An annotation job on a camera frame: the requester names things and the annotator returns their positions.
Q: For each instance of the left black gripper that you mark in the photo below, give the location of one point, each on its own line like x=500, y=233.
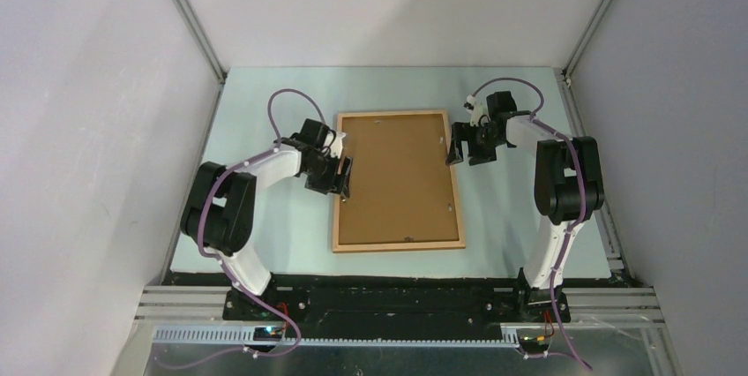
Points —
x=336, y=183

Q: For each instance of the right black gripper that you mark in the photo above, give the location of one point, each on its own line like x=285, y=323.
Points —
x=463, y=131

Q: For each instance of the brown cardboard backing board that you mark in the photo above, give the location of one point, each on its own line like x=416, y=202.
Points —
x=397, y=180

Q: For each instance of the wooden picture frame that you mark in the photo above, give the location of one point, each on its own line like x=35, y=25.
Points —
x=397, y=247

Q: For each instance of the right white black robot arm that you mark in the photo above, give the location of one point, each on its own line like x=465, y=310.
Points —
x=568, y=184

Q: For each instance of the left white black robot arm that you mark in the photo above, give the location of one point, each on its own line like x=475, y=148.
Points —
x=219, y=212

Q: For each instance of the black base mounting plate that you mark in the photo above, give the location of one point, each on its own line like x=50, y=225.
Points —
x=397, y=309

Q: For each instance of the right aluminium corner profile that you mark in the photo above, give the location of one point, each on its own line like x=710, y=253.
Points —
x=589, y=32

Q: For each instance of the aluminium corner profile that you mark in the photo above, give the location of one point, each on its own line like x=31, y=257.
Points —
x=589, y=32
x=200, y=36

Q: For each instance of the left aluminium corner profile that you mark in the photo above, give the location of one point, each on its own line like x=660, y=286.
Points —
x=200, y=36

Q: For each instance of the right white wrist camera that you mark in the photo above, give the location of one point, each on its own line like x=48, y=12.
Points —
x=476, y=109

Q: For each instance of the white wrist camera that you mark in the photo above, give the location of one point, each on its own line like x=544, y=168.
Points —
x=335, y=146
x=476, y=109

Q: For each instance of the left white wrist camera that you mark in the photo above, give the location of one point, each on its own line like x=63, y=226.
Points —
x=335, y=146

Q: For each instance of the grey slotted cable duct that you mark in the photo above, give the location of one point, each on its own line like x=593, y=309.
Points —
x=251, y=336

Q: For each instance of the front aluminium rail frame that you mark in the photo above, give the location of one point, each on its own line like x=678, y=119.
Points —
x=589, y=307

